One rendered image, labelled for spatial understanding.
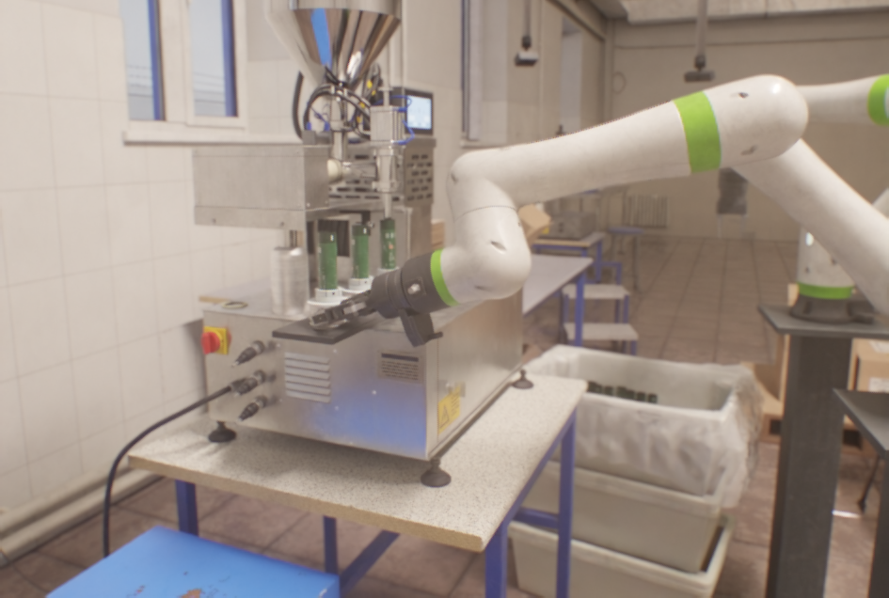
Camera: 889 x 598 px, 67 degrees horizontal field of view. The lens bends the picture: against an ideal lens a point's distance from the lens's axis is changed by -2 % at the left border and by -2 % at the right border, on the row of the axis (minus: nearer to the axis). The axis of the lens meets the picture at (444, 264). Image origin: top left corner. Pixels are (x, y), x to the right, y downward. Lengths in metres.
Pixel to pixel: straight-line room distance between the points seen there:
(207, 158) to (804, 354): 1.45
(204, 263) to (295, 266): 1.87
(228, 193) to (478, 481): 0.71
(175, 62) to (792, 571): 3.19
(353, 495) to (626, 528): 1.02
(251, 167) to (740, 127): 0.84
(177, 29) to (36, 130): 1.25
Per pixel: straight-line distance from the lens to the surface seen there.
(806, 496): 2.04
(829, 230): 1.31
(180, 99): 3.64
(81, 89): 2.75
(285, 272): 1.32
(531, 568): 2.26
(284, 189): 1.30
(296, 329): 1.17
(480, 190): 1.04
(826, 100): 1.88
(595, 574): 2.17
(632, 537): 2.08
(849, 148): 11.51
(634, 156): 1.05
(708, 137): 1.05
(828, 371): 1.93
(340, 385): 1.28
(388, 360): 1.21
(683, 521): 2.00
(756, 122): 1.07
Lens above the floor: 1.33
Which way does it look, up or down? 9 degrees down
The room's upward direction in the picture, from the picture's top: straight up
